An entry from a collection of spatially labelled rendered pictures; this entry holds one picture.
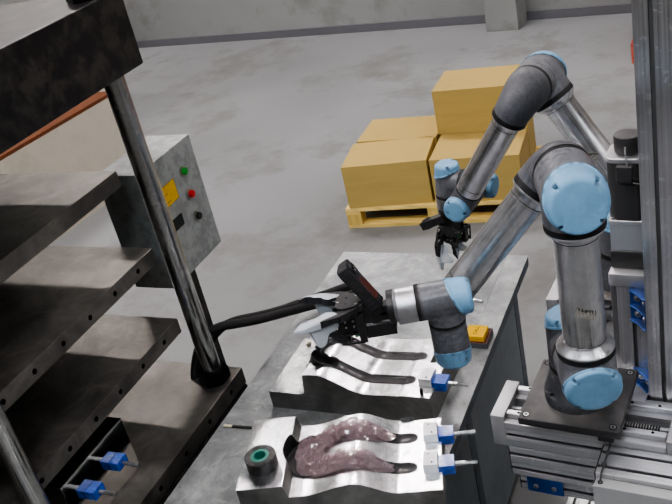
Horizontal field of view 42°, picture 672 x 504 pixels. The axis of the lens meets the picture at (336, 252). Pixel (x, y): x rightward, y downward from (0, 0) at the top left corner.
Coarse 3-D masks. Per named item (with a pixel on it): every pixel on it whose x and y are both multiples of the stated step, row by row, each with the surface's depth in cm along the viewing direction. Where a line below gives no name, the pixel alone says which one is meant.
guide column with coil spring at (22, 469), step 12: (0, 408) 199; (0, 420) 199; (0, 432) 200; (12, 432) 202; (0, 444) 201; (12, 444) 202; (0, 456) 203; (12, 456) 203; (24, 456) 206; (12, 468) 204; (24, 468) 206; (12, 480) 206; (24, 480) 206; (36, 480) 209; (24, 492) 208; (36, 492) 209
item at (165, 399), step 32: (160, 384) 284; (192, 384) 280; (224, 384) 277; (128, 416) 272; (160, 416) 269; (192, 416) 266; (160, 448) 256; (192, 448) 259; (128, 480) 246; (160, 480) 245
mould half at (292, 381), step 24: (384, 336) 263; (360, 360) 253; (384, 360) 254; (408, 360) 251; (288, 384) 257; (312, 384) 248; (336, 384) 244; (360, 384) 245; (384, 384) 244; (408, 384) 241; (288, 408) 257; (312, 408) 253; (336, 408) 249; (360, 408) 245; (384, 408) 242; (408, 408) 238; (432, 408) 236
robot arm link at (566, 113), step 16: (528, 64) 227; (544, 64) 228; (560, 64) 233; (560, 80) 230; (560, 96) 230; (544, 112) 234; (560, 112) 232; (576, 112) 232; (560, 128) 235; (576, 128) 232; (592, 128) 233; (592, 144) 233; (608, 144) 234
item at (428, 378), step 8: (424, 368) 241; (432, 368) 240; (424, 376) 238; (432, 376) 238; (440, 376) 238; (448, 376) 238; (424, 384) 238; (432, 384) 237; (440, 384) 236; (448, 384) 237; (456, 384) 236; (464, 384) 235
